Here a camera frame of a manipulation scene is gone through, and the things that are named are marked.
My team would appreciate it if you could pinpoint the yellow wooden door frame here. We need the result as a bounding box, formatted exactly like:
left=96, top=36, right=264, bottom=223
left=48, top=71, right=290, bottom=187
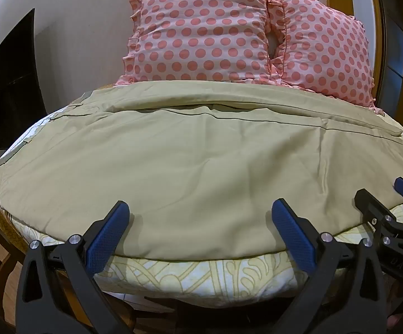
left=322, top=0, right=403, bottom=136

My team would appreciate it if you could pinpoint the pink polka dot pillow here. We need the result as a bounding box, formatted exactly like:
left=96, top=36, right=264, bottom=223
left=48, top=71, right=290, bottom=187
left=114, top=0, right=287, bottom=87
left=267, top=0, right=386, bottom=115

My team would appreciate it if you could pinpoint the yellow patterned bed sheet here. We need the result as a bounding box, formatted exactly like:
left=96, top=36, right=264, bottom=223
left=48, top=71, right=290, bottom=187
left=0, top=83, right=403, bottom=307

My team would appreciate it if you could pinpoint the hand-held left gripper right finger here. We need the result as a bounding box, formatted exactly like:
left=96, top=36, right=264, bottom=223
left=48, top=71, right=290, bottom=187
left=271, top=198, right=387, bottom=334

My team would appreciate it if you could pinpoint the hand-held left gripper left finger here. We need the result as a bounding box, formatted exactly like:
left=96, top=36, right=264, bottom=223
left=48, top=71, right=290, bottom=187
left=21, top=201, right=130, bottom=334

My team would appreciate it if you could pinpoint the khaki bed cover sheet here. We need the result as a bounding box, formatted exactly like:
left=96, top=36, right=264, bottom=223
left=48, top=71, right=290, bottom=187
left=0, top=81, right=403, bottom=261

